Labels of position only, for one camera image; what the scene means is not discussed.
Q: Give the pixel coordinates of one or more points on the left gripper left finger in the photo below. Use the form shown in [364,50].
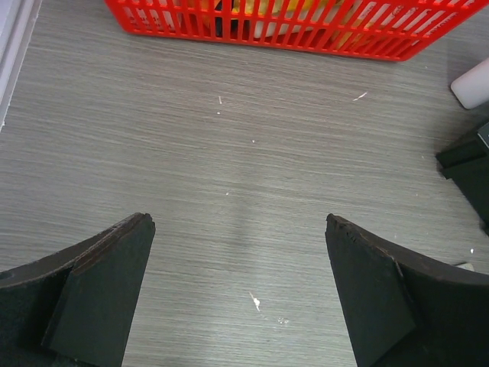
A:
[76,306]

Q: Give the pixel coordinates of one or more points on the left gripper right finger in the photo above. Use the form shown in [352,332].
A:
[402,308]

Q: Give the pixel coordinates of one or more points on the black compartment organizer tray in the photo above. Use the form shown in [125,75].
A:
[465,162]

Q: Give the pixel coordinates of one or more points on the white bottle grey cap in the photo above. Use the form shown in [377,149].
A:
[472,88]

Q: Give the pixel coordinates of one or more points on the red plastic shopping basket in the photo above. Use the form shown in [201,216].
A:
[377,30]

